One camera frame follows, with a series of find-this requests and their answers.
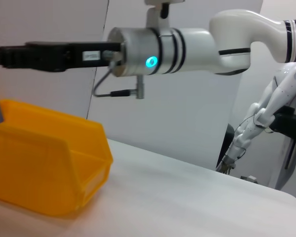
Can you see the yellow plastic bin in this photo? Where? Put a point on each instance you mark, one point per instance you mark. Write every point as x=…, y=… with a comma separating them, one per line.
x=39, y=160

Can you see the small grey background box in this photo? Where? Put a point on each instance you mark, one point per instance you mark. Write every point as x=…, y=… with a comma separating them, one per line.
x=250, y=178

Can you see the black background bracket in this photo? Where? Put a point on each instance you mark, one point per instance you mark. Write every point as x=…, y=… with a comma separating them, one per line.
x=289, y=126

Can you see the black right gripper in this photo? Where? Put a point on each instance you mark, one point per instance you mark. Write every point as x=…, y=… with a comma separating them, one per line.
x=71, y=55

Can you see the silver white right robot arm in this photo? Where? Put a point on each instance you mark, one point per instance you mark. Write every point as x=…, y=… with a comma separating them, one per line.
x=212, y=49

